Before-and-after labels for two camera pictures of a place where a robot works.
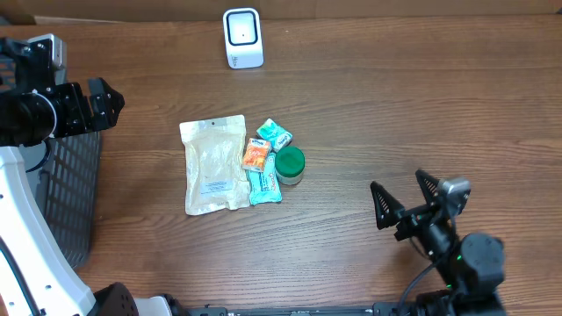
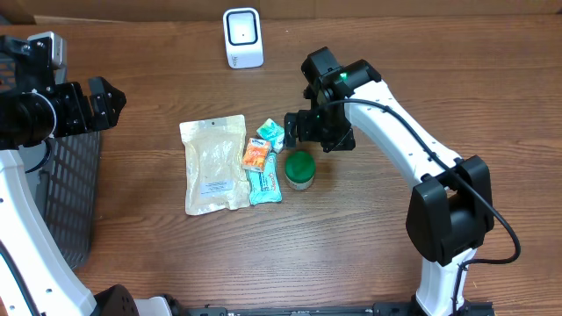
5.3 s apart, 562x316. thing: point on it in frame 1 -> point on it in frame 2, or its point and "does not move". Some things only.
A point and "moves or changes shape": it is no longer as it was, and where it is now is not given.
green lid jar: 290,163 moves or changes shape
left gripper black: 82,118 does not move
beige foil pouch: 216,176 does not move
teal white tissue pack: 277,137 does not move
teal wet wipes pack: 263,187 does not move
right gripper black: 409,219 -> 345,140
